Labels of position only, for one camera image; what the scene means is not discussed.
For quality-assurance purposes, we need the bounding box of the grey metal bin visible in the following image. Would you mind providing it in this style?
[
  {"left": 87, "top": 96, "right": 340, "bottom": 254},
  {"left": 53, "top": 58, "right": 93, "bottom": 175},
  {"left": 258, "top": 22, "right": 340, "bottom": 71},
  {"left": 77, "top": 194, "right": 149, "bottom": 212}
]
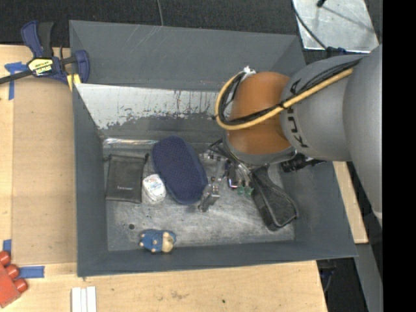
[{"left": 68, "top": 19, "right": 359, "bottom": 278}]

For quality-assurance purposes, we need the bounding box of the black cylinder on white bracket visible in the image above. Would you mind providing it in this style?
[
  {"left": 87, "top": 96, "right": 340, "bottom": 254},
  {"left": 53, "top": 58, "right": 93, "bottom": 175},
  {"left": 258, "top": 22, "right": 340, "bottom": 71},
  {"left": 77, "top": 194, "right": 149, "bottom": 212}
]
[{"left": 281, "top": 153, "right": 326, "bottom": 174}]

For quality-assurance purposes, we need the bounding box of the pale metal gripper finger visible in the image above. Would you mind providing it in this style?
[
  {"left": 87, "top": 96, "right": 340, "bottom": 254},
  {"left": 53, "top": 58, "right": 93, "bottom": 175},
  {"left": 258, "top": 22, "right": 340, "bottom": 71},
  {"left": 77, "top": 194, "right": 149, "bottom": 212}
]
[
  {"left": 203, "top": 151, "right": 226, "bottom": 163},
  {"left": 198, "top": 183, "right": 222, "bottom": 213}
]

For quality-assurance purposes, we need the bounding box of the blue toy animal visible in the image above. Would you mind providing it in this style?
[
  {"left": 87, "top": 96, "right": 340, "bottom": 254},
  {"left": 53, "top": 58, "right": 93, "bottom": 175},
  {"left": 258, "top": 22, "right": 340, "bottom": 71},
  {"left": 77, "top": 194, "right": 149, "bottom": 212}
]
[{"left": 138, "top": 228, "right": 177, "bottom": 254}]

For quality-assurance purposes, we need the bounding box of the small white printed packet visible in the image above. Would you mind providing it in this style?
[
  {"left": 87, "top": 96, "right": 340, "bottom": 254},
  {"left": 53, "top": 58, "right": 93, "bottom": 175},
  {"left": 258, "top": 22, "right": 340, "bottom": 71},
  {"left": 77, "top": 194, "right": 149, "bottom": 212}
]
[{"left": 142, "top": 173, "right": 168, "bottom": 204}]

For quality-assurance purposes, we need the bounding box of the dark grey drawstring pouch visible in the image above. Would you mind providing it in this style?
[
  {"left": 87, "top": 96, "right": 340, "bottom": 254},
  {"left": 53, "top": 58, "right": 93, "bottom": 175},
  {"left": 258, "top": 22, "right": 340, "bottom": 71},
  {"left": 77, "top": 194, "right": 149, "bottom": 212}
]
[{"left": 104, "top": 152, "right": 150, "bottom": 205}]

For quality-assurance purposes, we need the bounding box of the navy blue oval sponge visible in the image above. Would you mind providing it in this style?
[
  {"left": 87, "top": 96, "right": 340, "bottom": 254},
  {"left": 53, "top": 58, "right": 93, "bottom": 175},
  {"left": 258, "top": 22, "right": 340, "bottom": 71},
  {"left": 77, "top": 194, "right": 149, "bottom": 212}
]
[{"left": 151, "top": 135, "right": 209, "bottom": 206}]

